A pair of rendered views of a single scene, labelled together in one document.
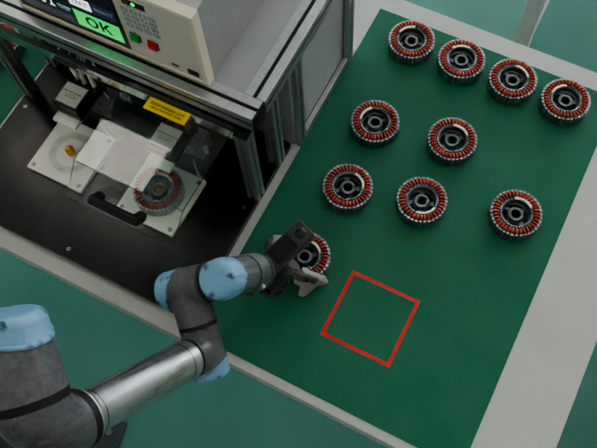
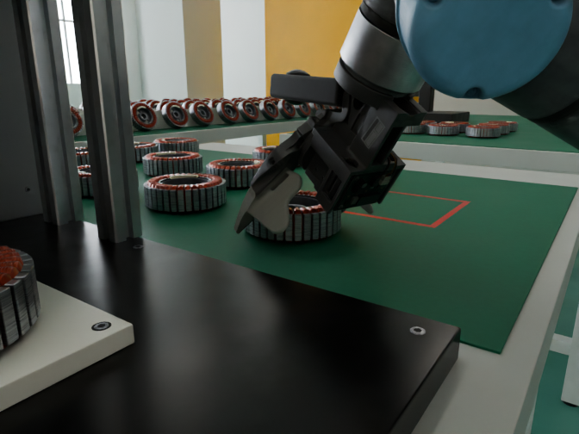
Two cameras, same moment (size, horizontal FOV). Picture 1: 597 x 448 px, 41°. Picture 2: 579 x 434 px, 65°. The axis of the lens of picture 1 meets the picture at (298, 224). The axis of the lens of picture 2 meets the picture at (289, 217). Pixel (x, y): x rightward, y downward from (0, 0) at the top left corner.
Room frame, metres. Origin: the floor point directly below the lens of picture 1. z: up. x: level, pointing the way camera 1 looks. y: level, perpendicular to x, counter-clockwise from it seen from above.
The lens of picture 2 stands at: (0.59, 0.50, 0.91)
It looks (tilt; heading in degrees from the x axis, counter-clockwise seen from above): 16 degrees down; 272
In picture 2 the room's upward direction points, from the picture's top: straight up
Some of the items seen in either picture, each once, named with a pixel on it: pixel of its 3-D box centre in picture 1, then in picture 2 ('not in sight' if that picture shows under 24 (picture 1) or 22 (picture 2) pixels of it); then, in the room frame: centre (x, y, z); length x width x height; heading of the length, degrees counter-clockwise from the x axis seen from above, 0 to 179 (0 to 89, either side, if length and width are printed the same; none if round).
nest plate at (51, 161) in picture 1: (72, 154); not in sight; (0.92, 0.50, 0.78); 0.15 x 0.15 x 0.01; 57
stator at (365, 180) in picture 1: (347, 188); (185, 191); (0.76, -0.12, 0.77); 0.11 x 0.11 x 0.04
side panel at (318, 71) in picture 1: (321, 59); not in sight; (1.01, -0.09, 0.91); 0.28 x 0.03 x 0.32; 147
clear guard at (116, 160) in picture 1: (159, 147); not in sight; (0.76, 0.25, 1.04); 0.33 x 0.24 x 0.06; 147
